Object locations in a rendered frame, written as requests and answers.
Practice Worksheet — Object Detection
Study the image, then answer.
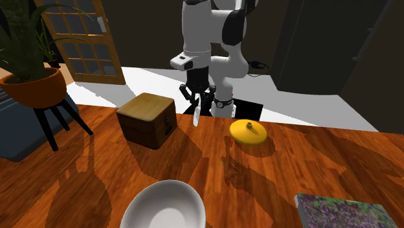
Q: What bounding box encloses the small green potted plant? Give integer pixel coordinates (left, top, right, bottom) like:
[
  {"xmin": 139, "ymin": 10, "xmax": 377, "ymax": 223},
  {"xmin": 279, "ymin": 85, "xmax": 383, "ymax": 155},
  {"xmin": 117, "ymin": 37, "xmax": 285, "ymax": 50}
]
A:
[{"xmin": 35, "ymin": 18, "xmax": 84, "ymax": 69}]

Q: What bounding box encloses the book with purple flower cover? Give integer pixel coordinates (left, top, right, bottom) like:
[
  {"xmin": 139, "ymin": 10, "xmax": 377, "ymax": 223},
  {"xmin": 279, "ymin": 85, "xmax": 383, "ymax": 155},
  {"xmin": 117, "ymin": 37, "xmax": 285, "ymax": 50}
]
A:
[{"xmin": 294, "ymin": 192, "xmax": 401, "ymax": 228}]

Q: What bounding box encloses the black cable on floor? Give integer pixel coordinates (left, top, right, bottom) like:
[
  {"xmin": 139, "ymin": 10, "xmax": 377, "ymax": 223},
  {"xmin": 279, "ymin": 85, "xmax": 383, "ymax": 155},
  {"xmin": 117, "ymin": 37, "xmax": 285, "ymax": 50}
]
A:
[{"xmin": 247, "ymin": 60, "xmax": 271, "ymax": 77}]

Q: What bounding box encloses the white knife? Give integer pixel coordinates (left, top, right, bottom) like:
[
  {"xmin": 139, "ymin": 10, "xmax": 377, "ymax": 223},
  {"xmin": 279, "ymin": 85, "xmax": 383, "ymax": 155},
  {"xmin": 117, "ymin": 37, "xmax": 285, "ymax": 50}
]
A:
[{"xmin": 192, "ymin": 93, "xmax": 202, "ymax": 128}]

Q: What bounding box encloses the white bowl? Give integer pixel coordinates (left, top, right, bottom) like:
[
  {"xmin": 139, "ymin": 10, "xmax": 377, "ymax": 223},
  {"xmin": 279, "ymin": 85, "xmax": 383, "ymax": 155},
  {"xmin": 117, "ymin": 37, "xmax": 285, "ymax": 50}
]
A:
[{"xmin": 119, "ymin": 179, "xmax": 207, "ymax": 228}]

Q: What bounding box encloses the large plant in orange pot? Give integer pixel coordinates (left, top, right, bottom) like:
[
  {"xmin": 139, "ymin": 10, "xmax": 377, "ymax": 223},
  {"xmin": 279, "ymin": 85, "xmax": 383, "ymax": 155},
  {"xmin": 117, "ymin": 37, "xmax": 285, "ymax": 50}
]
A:
[{"xmin": 0, "ymin": 0, "xmax": 96, "ymax": 110}]

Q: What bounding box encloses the wooden door with glass panes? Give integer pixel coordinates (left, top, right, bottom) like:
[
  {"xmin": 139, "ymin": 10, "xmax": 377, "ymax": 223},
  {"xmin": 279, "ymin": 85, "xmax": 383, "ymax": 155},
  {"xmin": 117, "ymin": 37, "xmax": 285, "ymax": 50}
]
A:
[{"xmin": 32, "ymin": 0, "xmax": 128, "ymax": 86}]

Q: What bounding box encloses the yellow lid with knob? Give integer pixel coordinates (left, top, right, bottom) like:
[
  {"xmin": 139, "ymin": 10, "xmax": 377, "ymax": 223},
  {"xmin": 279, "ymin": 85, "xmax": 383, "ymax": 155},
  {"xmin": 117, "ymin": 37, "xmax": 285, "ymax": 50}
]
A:
[{"xmin": 229, "ymin": 119, "xmax": 269, "ymax": 146}]

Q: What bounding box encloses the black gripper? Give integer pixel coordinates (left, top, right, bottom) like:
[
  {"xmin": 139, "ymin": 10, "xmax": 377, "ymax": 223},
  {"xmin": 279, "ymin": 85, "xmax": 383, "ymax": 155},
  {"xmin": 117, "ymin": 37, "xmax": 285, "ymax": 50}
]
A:
[{"xmin": 179, "ymin": 65, "xmax": 218, "ymax": 108}]

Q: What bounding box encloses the dark tall cabinet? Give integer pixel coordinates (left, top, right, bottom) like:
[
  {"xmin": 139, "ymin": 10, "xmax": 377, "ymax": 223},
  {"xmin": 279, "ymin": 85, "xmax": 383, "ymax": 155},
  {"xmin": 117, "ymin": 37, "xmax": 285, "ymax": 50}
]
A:
[{"xmin": 271, "ymin": 0, "xmax": 404, "ymax": 96}]

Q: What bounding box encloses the black plant stool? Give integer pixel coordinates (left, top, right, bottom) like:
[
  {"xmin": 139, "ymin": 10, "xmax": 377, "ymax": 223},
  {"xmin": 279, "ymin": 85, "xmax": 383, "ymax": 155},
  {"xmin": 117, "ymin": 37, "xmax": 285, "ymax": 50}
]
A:
[{"xmin": 32, "ymin": 98, "xmax": 94, "ymax": 152}]

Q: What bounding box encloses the brown wooden box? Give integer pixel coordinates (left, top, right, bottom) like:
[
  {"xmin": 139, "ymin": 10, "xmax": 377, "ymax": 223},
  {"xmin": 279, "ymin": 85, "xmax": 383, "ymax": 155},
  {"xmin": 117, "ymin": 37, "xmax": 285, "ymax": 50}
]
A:
[{"xmin": 115, "ymin": 92, "xmax": 179, "ymax": 151}]

